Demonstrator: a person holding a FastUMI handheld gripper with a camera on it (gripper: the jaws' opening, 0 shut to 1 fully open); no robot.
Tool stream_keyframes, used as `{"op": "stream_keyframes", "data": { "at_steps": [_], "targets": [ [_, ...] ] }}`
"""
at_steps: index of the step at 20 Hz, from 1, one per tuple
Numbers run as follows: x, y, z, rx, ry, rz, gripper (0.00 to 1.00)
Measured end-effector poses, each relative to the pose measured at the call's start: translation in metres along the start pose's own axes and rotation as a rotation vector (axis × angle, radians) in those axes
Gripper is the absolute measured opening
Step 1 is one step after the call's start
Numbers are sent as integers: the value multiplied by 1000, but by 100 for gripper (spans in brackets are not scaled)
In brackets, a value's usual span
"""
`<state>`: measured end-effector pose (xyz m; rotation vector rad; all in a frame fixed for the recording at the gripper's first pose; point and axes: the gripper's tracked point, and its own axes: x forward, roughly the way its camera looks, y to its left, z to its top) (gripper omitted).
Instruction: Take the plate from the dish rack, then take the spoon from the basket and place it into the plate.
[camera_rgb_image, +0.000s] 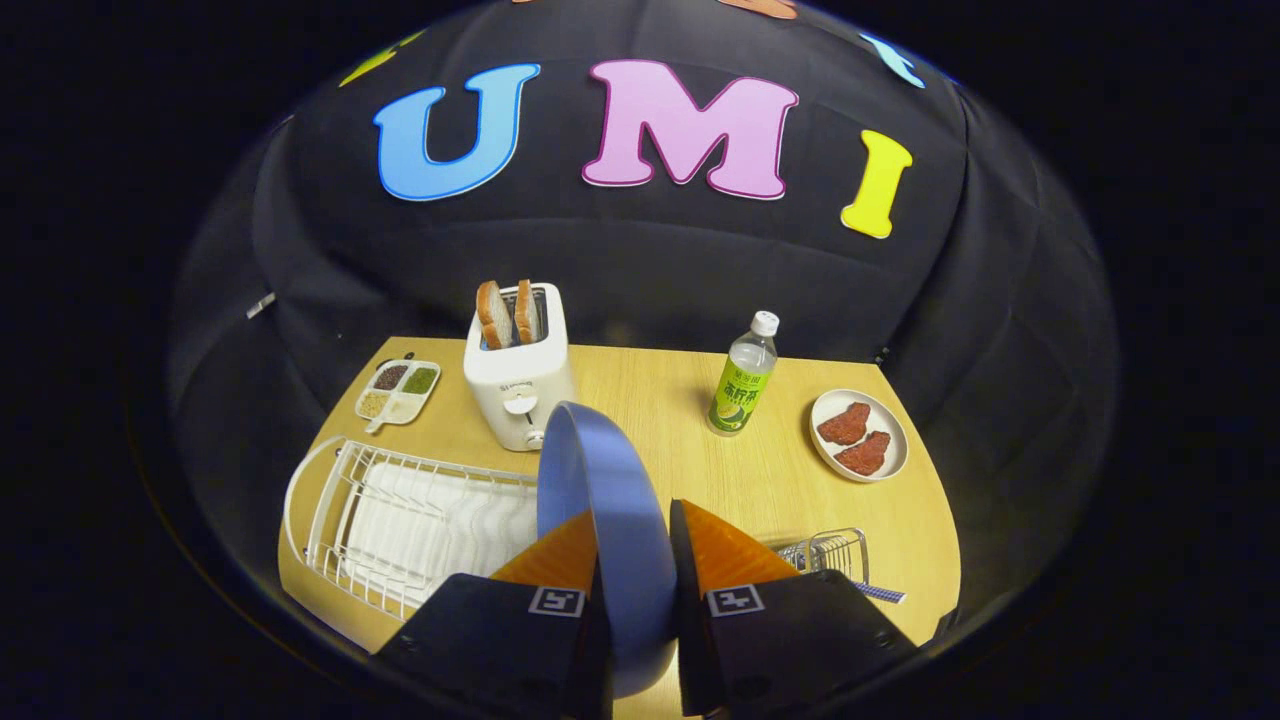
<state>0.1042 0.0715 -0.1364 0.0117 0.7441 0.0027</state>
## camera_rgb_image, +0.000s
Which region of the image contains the white toaster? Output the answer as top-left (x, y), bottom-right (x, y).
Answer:
top-left (463, 283), bottom-right (578, 452)

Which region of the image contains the divided seasoning tray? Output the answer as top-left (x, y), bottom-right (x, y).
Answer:
top-left (355, 359), bottom-right (442, 434)

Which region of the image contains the bread slice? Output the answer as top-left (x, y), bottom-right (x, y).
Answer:
top-left (476, 281), bottom-right (514, 350)
top-left (514, 279), bottom-right (542, 345)

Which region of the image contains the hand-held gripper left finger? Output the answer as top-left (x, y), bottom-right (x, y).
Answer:
top-left (370, 510), bottom-right (614, 720)

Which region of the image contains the metal wire basket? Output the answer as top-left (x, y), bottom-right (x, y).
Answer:
top-left (775, 528), bottom-right (871, 587)

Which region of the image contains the red meat piece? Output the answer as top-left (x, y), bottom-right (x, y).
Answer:
top-left (817, 402), bottom-right (872, 447)
top-left (834, 431), bottom-right (892, 477)

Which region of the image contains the white wire dish rack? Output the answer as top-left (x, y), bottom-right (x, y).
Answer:
top-left (283, 435), bottom-right (541, 623)

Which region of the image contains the black backdrop cloth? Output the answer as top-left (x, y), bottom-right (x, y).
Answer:
top-left (170, 0), bottom-right (1116, 641)

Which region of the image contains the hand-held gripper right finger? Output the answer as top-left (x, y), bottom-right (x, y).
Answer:
top-left (668, 498), bottom-right (921, 719)

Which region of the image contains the blue plate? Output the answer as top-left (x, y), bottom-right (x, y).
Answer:
top-left (537, 401), bottom-right (679, 699)

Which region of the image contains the green label drink bottle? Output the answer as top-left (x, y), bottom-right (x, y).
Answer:
top-left (706, 310), bottom-right (780, 438)

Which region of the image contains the white plate with meat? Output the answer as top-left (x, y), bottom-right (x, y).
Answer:
top-left (809, 389), bottom-right (909, 484)

